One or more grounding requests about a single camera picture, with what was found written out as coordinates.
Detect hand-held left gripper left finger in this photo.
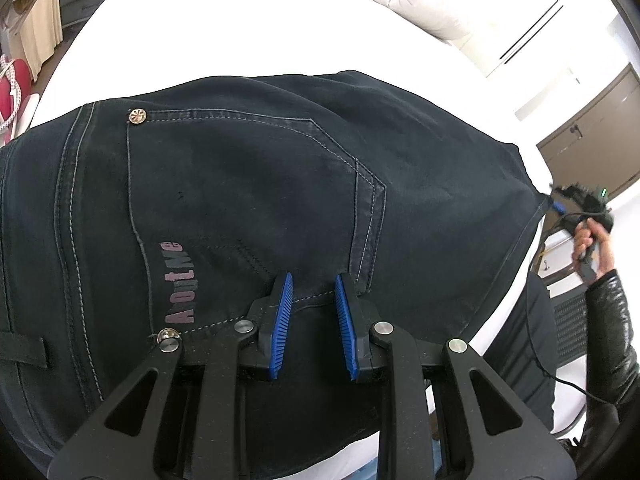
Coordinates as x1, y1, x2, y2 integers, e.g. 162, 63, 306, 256
47, 271, 296, 480

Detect dark denim pants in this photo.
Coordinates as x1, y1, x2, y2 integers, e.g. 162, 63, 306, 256
0, 69, 555, 476

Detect dark grille panel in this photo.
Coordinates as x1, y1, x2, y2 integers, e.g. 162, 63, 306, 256
550, 290, 591, 367

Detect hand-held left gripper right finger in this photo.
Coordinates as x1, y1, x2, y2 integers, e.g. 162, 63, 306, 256
334, 272, 578, 480

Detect black cable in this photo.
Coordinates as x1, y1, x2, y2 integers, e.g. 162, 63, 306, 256
527, 212, 601, 406

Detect beige curtain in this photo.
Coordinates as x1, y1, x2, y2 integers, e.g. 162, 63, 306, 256
12, 0, 66, 83

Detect brown door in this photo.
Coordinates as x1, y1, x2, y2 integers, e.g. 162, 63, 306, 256
536, 62, 640, 201

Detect white wardrobe with black handles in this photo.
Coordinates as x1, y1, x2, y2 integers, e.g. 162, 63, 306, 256
400, 0, 637, 126

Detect bed with white sheet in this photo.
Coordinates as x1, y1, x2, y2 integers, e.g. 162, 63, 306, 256
22, 0, 557, 480

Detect red appliance with braided cord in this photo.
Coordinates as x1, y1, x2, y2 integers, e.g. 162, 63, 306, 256
0, 55, 31, 133

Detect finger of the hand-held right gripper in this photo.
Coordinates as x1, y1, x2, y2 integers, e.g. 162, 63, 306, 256
549, 185, 576, 213

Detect person's right hand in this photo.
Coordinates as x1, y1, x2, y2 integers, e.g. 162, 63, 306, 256
572, 217, 619, 287

